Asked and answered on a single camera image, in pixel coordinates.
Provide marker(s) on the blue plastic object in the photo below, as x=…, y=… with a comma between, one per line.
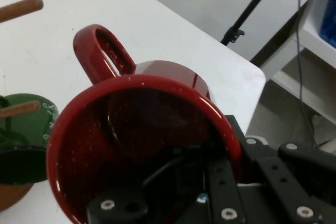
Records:
x=329, y=19

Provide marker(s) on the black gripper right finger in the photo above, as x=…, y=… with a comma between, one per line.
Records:
x=278, y=182

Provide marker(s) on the dark green mug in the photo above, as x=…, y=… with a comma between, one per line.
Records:
x=26, y=127

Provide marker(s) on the brown wooden mug tree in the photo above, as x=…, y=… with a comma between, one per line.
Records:
x=26, y=7

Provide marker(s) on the red ceramic mug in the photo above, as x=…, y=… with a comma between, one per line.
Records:
x=92, y=142

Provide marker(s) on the white shelf unit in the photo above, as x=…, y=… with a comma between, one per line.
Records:
x=296, y=82

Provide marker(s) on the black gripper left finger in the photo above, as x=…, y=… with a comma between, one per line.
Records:
x=225, y=195

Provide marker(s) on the black tripod stand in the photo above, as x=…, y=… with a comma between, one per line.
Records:
x=252, y=6

